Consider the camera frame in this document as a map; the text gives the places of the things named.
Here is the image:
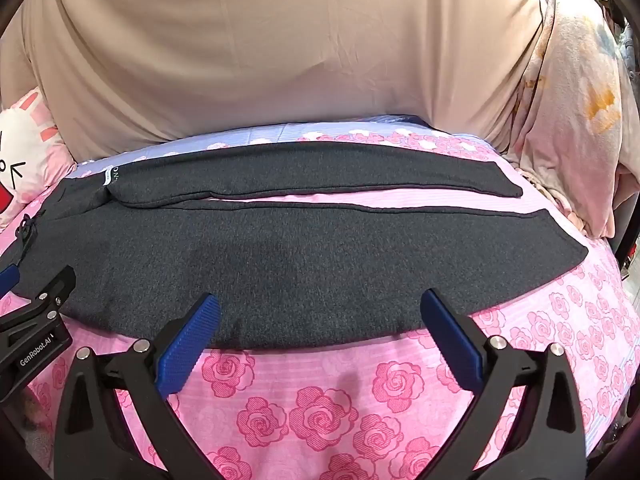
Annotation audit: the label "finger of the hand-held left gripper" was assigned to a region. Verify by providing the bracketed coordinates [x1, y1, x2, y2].
[0, 263, 23, 294]
[0, 265, 77, 336]

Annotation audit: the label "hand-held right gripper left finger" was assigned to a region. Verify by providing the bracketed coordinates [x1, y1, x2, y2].
[52, 292, 223, 480]

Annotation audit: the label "pale pink floral blanket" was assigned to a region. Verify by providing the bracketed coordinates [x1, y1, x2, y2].
[500, 0, 637, 239]

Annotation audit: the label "white rabbit face pillow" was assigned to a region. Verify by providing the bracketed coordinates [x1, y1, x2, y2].
[0, 86, 78, 231]

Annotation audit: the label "pink rose bedsheet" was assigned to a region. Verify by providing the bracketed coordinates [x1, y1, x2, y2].
[0, 112, 640, 480]

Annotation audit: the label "beige cloth cover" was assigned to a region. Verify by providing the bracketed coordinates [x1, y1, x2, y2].
[0, 0, 556, 162]

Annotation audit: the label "dark grey pants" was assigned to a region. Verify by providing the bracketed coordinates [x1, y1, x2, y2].
[10, 141, 588, 351]

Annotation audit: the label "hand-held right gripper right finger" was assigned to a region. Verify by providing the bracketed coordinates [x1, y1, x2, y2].
[420, 287, 588, 480]

